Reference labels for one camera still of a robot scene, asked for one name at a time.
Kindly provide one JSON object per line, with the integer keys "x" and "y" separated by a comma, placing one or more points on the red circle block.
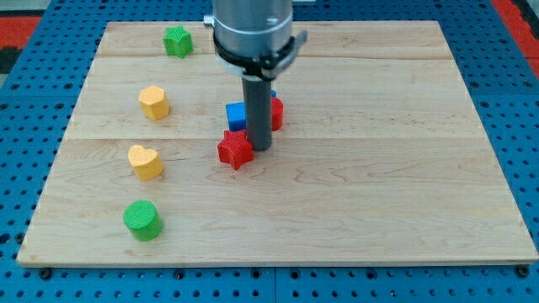
{"x": 277, "y": 113}

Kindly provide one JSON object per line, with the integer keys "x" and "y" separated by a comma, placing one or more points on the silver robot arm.
{"x": 253, "y": 40}

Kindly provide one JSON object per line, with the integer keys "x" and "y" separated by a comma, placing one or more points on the green star block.
{"x": 178, "y": 41}

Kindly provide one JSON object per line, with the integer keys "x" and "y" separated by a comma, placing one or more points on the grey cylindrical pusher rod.
{"x": 257, "y": 99}

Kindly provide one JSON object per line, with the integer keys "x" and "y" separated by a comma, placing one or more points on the wooden board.
{"x": 382, "y": 160}

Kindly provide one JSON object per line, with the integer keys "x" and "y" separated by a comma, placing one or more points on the blue cube block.
{"x": 236, "y": 117}

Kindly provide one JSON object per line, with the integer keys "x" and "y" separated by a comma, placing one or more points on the green cylinder block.
{"x": 143, "y": 220}

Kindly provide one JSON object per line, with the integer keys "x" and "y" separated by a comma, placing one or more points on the red star block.
{"x": 235, "y": 148}

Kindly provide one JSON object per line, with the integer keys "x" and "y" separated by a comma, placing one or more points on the yellow heart block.
{"x": 146, "y": 162}

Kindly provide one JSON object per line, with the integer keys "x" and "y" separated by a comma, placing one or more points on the yellow hexagon block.
{"x": 154, "y": 103}

